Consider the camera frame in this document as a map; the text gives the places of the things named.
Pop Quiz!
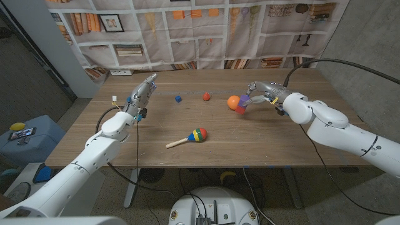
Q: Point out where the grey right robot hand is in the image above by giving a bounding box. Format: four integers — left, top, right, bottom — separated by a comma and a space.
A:
243, 81, 293, 109

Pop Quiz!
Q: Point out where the striped wooden maraca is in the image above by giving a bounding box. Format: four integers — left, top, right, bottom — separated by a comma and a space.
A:
165, 127, 208, 149

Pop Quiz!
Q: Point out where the white robot torso edge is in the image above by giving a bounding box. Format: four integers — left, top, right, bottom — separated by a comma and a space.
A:
0, 216, 128, 225

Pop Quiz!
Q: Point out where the purple magnetic cube block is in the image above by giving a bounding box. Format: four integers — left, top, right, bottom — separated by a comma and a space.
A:
239, 94, 251, 109

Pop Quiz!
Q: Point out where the grey table leg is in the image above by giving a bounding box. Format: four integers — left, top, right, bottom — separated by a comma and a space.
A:
282, 167, 304, 209

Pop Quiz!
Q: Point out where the printed bookshelf backdrop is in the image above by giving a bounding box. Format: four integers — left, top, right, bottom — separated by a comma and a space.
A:
45, 0, 351, 73

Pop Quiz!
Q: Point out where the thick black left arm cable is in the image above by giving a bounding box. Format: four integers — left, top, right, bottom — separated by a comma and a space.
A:
94, 106, 178, 199

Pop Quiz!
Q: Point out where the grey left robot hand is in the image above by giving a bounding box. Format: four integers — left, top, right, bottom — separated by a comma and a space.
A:
122, 72, 159, 121

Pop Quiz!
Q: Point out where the white table leg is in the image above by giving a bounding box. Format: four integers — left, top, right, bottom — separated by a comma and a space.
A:
123, 167, 141, 209

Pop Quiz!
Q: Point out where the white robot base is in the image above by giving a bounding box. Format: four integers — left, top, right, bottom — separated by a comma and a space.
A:
168, 186, 259, 225

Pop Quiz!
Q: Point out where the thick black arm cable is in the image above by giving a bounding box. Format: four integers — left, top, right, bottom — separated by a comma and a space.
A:
94, 106, 178, 199
282, 57, 400, 89

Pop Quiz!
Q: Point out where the blue-grey ottoman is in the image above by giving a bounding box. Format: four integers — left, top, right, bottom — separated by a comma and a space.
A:
0, 114, 66, 167

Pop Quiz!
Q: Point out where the orange ball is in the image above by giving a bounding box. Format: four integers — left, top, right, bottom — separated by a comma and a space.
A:
227, 95, 241, 111

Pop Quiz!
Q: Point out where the grey sneaker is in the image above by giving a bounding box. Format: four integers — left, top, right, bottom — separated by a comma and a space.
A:
6, 181, 32, 204

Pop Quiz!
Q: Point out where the yellow banana toy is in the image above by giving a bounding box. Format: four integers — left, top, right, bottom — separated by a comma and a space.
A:
219, 171, 238, 184

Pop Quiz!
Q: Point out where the black floor fan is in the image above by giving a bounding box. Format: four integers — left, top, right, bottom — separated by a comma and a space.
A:
139, 167, 166, 184

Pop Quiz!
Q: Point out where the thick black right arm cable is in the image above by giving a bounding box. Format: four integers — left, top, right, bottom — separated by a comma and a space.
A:
282, 57, 400, 89

